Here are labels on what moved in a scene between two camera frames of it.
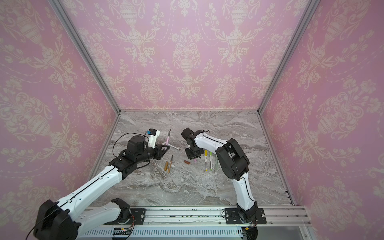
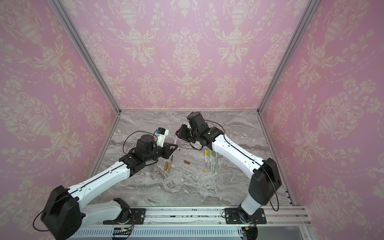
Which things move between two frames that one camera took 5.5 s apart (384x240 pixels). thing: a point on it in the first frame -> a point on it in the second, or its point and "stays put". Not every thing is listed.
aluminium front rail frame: (283, 223) stays put
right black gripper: (194, 149) -> (186, 134)
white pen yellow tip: (205, 156) stays put
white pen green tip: (211, 155) stays put
